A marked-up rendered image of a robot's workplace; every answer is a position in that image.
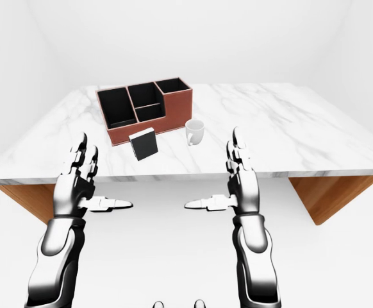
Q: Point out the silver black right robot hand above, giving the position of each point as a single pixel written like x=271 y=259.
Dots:
x=245 y=192

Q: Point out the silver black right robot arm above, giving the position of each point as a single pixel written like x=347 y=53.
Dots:
x=257 y=263

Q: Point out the white mug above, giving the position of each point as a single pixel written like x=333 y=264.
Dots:
x=195 y=131

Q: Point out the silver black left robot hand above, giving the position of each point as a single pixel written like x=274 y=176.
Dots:
x=69 y=195

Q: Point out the red-brown desk caddy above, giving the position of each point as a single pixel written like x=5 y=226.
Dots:
x=145 y=109

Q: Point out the wooden table leg panel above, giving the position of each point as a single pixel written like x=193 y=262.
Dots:
x=330 y=195
x=26 y=199

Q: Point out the black book with white pages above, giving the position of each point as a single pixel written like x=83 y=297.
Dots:
x=144 y=144

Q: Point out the small dark rounded shape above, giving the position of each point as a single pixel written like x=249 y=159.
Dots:
x=199 y=303
x=158 y=304

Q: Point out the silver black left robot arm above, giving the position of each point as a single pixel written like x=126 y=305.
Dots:
x=55 y=263

